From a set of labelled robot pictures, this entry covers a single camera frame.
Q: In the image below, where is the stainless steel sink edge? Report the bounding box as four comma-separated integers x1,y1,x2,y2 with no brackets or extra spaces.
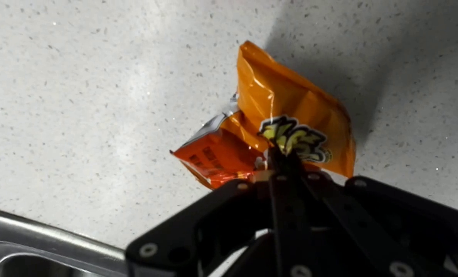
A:
0,211,127,277

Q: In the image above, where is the orange snack packet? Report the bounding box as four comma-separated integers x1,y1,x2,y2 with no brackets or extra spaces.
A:
173,42,357,190

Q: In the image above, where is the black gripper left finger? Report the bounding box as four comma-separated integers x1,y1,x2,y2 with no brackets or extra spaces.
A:
125,179,272,277

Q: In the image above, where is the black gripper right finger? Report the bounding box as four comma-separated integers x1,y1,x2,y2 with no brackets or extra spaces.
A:
267,145,458,277

